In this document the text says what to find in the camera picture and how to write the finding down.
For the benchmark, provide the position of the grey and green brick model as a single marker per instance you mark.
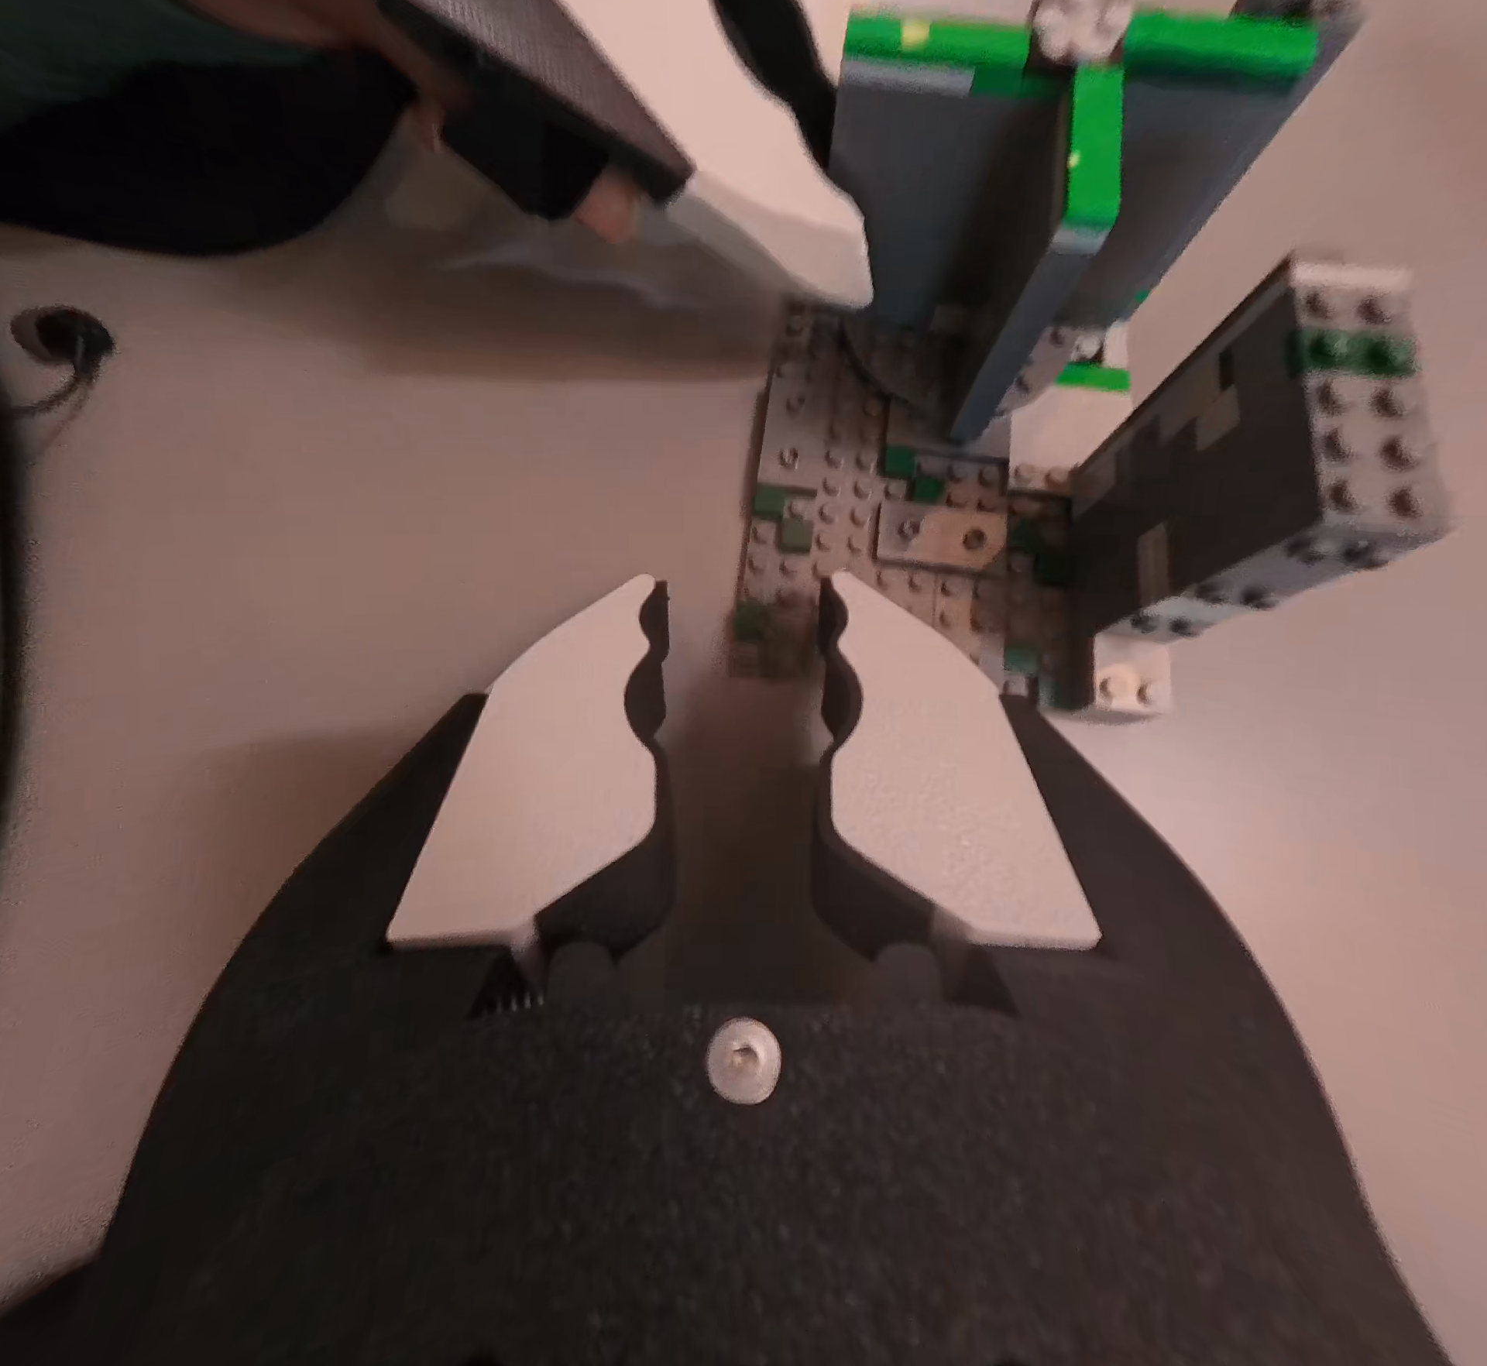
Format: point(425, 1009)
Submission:
point(1196, 530)

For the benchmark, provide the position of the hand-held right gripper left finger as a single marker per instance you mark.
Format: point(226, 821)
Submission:
point(546, 808)

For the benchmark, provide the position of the dark cloth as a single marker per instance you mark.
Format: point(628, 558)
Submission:
point(176, 169)

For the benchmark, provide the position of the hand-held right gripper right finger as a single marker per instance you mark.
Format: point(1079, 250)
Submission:
point(941, 808)

